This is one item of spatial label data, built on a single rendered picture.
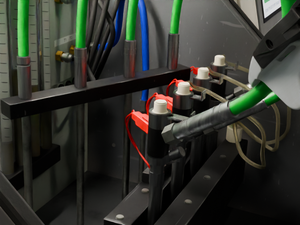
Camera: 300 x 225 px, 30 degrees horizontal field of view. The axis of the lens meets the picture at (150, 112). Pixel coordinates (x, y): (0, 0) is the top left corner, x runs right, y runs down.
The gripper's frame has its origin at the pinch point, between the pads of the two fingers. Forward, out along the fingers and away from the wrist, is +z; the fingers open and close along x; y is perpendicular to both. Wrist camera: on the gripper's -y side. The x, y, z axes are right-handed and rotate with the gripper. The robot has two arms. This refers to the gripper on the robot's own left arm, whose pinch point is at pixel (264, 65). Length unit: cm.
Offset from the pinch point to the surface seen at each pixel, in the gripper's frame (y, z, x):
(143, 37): -22.3, 38.1, 14.9
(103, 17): -27.8, 37.2, 9.7
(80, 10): -23.9, 24.2, -0.3
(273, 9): -20, 46, 51
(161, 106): -5.1, 18.0, -1.2
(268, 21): -18, 45, 47
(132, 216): 3.8, 28.7, -7.4
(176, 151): 0.2, 20.7, -1.2
